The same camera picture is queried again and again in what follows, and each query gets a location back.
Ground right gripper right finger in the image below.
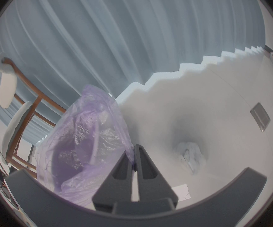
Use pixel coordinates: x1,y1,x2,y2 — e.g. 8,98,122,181
135,144,178,210

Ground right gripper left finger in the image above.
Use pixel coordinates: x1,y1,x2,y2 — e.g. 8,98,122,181
92,151,134,214

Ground white paper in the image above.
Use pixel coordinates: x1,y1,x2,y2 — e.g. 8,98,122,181
175,141,208,175

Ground purple plastic bag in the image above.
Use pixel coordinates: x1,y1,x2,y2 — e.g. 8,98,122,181
36,84,135,207

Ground white trash bin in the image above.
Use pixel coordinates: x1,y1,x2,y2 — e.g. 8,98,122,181
38,116,130,194

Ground white cushioned wooden chair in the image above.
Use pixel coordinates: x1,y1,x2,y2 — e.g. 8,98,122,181
0,52,67,177

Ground pale blue curtain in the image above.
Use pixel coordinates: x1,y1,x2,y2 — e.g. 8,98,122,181
0,0,266,146

